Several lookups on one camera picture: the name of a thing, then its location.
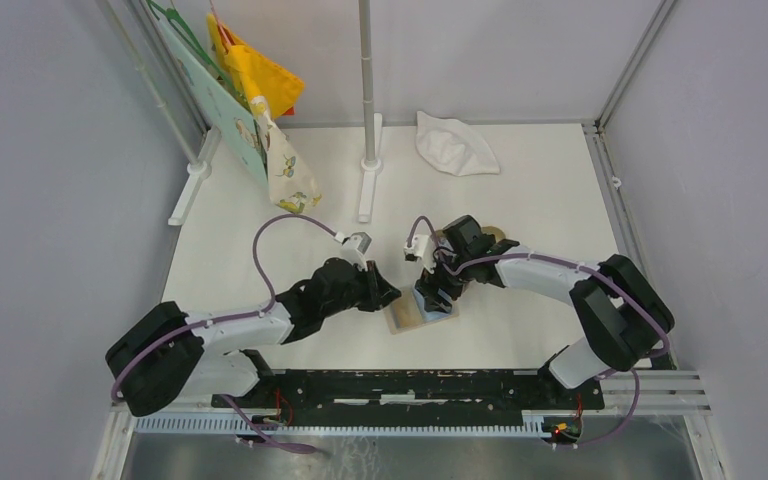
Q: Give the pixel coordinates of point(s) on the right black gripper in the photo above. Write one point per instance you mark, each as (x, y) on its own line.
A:
(435, 302)

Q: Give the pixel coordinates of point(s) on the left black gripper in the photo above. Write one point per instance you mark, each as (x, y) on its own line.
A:
(379, 292)

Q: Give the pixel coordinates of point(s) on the gold striped card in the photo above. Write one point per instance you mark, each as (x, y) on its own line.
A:
(405, 313)

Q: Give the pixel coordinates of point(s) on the beige card holder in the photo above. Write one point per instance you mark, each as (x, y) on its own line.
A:
(429, 319)

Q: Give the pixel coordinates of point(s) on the beige oval tray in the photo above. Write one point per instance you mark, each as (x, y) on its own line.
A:
(495, 232)

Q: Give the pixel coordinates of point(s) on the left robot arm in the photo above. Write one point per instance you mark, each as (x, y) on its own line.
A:
(171, 354)

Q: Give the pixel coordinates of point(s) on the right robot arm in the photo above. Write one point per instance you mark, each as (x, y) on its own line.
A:
(622, 318)

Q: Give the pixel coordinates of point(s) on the white pole base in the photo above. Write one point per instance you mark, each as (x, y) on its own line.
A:
(369, 179)

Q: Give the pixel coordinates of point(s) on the white printed hanging cloth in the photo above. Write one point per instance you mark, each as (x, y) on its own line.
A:
(291, 183)

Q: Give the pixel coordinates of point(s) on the white crumpled cloth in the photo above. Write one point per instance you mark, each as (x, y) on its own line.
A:
(453, 147)

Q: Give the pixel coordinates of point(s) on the white left rack foot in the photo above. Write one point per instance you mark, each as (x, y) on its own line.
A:
(196, 176)

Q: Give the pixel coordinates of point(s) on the teal printed hanging cloth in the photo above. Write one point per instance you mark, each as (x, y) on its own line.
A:
(213, 91)

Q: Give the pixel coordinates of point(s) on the yellow hanging cloth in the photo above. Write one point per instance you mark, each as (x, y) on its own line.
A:
(266, 87)

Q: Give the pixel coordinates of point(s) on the grey vertical pole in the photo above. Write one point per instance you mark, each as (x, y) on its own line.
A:
(364, 8)

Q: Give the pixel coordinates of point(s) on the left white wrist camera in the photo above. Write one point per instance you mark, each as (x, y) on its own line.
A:
(353, 248)

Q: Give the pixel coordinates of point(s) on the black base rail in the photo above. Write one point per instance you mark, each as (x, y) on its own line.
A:
(415, 398)

